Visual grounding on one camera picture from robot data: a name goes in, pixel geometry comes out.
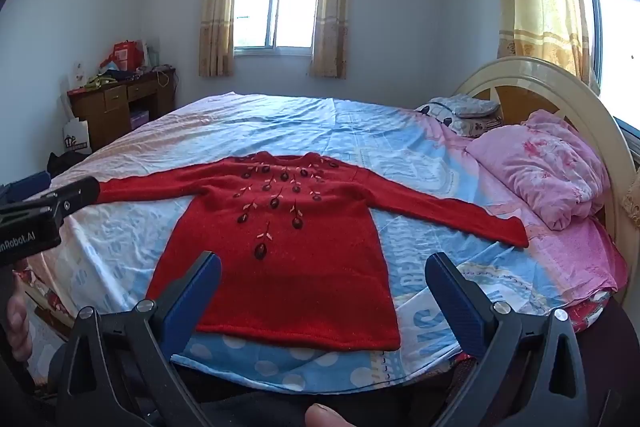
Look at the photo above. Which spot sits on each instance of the yellow green cloth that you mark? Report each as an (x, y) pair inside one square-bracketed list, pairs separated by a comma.
[(100, 81)]

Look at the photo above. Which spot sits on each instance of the purple box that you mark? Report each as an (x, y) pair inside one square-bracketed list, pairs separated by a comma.
[(140, 119)]

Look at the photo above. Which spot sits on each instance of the pink pillow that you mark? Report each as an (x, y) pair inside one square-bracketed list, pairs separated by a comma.
[(540, 162)]

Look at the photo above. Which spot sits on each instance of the cartoon printed pillow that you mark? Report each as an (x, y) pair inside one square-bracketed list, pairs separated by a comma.
[(465, 126)]

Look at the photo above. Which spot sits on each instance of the white card with red print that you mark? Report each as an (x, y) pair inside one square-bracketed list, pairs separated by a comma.
[(79, 74)]

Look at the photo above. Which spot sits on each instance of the cream wooden bed headboard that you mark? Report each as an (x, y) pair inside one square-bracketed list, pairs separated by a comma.
[(530, 67)]

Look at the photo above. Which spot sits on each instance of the person's right hand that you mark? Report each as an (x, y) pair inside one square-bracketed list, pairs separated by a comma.
[(326, 416)]

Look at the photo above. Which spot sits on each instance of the brown wooden desk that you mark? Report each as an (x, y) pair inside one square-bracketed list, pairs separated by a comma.
[(110, 112)]

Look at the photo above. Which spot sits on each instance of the person's left hand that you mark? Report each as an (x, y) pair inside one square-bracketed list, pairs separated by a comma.
[(19, 327)]

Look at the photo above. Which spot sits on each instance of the bed with blue-pink sheet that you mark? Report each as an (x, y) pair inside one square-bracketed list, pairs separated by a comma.
[(375, 142)]

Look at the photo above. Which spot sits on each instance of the red floral under sheet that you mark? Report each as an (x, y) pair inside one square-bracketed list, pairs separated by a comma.
[(45, 302)]

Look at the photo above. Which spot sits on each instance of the person's dark clothing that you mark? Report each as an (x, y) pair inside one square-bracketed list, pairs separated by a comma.
[(260, 407)]

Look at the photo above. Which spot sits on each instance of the red gift bag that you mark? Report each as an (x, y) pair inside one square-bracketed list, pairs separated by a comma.
[(125, 54)]

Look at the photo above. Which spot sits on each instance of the black bag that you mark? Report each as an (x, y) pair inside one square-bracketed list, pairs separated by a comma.
[(65, 163)]

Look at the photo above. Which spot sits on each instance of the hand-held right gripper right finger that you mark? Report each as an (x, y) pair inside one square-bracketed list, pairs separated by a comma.
[(452, 302)]

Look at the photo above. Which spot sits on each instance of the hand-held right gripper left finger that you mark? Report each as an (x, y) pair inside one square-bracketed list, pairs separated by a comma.
[(200, 287)]

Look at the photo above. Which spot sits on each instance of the white paper bag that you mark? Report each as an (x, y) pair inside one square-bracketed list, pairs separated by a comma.
[(77, 137)]

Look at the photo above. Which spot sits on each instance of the pale plastic bag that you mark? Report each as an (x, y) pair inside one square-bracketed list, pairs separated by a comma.
[(152, 54)]

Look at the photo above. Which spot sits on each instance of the large side window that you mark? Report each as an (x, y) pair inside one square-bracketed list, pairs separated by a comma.
[(617, 32)]

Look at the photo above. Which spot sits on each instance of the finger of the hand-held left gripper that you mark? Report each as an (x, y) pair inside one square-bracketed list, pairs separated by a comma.
[(75, 196)]

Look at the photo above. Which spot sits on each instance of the grey pillow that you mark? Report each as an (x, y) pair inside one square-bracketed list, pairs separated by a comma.
[(470, 106)]

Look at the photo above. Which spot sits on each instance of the red embroidered knit sweater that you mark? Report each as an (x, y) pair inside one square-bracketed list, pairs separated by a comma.
[(290, 277)]

